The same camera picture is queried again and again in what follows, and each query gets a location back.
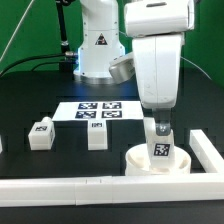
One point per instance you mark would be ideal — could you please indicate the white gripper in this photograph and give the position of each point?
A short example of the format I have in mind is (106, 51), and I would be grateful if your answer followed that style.
(157, 62)

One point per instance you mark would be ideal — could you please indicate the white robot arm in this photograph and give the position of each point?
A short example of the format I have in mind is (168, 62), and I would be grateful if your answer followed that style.
(157, 29)

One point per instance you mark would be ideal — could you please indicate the white marker sheet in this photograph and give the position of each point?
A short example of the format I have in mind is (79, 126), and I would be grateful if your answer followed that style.
(114, 110)

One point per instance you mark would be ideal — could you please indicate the white L-shaped fence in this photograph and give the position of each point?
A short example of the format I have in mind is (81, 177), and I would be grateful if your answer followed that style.
(208, 185)

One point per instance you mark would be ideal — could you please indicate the white part left edge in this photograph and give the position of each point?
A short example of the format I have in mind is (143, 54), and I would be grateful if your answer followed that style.
(1, 148)

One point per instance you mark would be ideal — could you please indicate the thin white rod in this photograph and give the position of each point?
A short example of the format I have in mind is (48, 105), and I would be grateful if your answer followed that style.
(19, 24)

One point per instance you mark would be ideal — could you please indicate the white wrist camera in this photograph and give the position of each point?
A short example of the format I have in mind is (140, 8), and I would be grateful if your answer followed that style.
(122, 68)

